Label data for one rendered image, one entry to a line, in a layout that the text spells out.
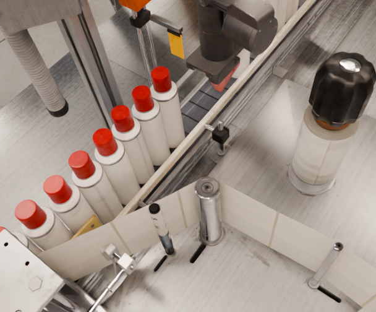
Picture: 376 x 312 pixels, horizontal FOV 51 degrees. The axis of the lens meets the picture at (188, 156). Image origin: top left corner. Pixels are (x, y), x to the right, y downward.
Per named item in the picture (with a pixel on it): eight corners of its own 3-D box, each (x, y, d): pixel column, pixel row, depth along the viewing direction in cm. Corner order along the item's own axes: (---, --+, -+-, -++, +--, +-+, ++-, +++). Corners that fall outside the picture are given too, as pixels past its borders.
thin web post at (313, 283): (315, 291, 66) (342, 255, 51) (305, 285, 67) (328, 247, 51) (321, 282, 67) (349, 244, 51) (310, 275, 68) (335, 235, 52)
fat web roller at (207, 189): (214, 251, 72) (210, 207, 56) (194, 237, 73) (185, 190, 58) (228, 231, 73) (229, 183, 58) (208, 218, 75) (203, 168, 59)
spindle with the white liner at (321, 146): (321, 203, 75) (368, 100, 50) (279, 179, 78) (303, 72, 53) (342, 169, 78) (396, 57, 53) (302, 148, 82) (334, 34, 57)
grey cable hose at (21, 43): (59, 121, 66) (-3, 17, 48) (45, 112, 67) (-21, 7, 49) (73, 108, 67) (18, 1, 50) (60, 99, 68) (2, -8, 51)
